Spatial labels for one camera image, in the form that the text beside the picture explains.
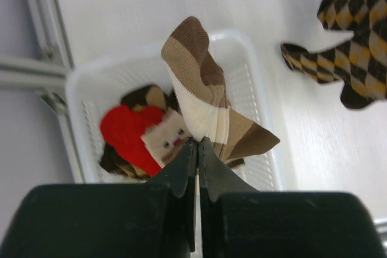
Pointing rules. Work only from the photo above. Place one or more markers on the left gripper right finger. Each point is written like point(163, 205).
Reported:
point(237, 220)

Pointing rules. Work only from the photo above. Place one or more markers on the brown beige striped sock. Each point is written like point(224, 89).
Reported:
point(200, 88)

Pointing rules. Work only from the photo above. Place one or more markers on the red sock with face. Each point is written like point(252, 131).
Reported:
point(136, 137)

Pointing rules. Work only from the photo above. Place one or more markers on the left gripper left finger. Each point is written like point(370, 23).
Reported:
point(152, 219)

